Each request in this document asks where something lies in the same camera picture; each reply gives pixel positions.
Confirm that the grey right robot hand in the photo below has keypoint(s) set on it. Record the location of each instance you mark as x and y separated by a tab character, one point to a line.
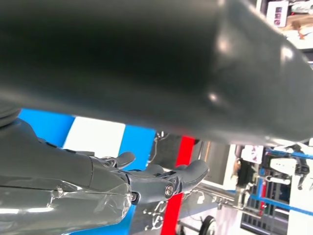
146	65

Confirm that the blue metal shelf rack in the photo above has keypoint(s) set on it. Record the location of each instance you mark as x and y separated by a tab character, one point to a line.
276	204
139	142

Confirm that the red barrier tape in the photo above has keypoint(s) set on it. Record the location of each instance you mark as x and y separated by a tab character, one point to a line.
181	152

